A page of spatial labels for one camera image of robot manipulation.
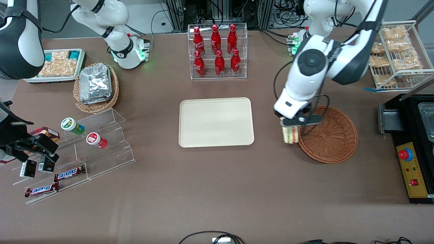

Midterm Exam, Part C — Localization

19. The white wire shelf rack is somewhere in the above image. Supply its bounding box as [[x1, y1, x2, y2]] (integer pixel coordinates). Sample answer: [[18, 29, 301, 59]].
[[367, 20, 434, 92]]

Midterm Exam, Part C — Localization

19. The triangle sandwich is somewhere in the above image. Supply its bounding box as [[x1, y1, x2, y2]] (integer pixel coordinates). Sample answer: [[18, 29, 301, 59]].
[[282, 125, 299, 144]]

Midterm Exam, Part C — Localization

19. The Snickers chocolate bar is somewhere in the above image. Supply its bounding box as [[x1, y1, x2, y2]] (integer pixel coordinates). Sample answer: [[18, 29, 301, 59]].
[[54, 165, 86, 182], [24, 182, 60, 198]]

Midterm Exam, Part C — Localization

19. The black looped hub cable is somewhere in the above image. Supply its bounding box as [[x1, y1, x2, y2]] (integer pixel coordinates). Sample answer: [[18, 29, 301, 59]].
[[178, 231, 245, 244]]

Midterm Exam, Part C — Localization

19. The black cable tangle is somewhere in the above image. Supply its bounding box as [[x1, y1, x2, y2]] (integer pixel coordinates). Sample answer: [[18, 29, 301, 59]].
[[273, 0, 307, 27]]

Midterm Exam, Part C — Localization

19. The aluminium frame post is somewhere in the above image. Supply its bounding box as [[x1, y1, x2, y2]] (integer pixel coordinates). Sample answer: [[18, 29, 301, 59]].
[[165, 0, 186, 32], [258, 0, 275, 29]]

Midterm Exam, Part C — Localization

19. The red cola bottle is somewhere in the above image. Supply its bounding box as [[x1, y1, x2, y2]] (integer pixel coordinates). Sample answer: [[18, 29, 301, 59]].
[[211, 24, 221, 55], [194, 50, 206, 77], [230, 48, 241, 76], [215, 50, 225, 77], [193, 26, 205, 57], [227, 24, 238, 55]]

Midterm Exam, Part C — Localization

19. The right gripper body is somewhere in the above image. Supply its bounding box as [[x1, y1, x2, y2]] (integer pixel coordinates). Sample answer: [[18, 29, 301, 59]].
[[0, 134, 34, 160]]

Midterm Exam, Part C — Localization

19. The brown table mat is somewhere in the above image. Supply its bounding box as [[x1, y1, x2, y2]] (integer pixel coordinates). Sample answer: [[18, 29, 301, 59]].
[[0, 29, 434, 244]]

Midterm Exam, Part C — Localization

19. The beige plastic tray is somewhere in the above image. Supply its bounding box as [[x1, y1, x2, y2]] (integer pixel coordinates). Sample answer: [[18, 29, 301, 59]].
[[179, 97, 255, 148]]

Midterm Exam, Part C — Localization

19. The green can white lid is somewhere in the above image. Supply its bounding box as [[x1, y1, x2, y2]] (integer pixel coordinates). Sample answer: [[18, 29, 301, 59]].
[[61, 117, 85, 136]]

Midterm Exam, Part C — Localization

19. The oval brown wicker basket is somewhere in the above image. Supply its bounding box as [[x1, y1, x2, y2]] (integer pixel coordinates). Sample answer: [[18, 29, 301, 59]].
[[74, 63, 120, 114]]

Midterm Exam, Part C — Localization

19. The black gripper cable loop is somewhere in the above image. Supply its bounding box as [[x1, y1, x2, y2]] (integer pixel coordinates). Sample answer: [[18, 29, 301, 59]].
[[300, 94, 330, 137]]

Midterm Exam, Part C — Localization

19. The black sealing machine yellow panel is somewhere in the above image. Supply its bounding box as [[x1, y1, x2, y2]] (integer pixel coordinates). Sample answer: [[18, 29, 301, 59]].
[[378, 93, 434, 204]]

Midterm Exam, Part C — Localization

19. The grey aluminium frame bar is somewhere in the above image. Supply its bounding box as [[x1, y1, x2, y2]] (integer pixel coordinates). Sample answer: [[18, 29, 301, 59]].
[[399, 75, 434, 102], [412, 0, 434, 24]]

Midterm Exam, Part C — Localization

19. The small black carton box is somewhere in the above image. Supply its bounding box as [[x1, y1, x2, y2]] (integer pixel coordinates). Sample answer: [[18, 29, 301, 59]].
[[19, 159, 37, 179], [38, 155, 56, 173]]

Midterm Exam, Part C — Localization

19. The steel tray in machine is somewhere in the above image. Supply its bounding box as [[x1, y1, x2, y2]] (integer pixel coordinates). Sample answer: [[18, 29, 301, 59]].
[[418, 102, 434, 143]]

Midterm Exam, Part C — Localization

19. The clear acrylic bottle rack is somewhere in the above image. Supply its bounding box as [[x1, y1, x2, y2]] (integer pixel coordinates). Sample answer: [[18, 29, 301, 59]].
[[188, 23, 248, 80]]

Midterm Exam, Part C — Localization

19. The white rectangular snack tray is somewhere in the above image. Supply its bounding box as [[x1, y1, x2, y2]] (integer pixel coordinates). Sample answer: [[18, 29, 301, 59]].
[[24, 48, 86, 84]]

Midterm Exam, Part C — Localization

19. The round brown wicker basket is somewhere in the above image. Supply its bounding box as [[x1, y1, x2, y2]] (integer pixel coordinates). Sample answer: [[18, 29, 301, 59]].
[[298, 106, 358, 164]]

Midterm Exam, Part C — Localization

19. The red can white lid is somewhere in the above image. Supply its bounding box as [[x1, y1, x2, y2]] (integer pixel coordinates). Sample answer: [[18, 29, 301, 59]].
[[86, 132, 108, 149]]

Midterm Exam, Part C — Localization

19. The clear acrylic stepped stand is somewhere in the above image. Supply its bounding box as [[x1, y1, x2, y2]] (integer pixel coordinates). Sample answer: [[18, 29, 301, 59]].
[[12, 108, 137, 205]]

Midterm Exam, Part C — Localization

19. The aluminium foil container stack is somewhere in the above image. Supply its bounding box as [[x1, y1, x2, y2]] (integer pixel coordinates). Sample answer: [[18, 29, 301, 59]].
[[79, 63, 113, 105]]

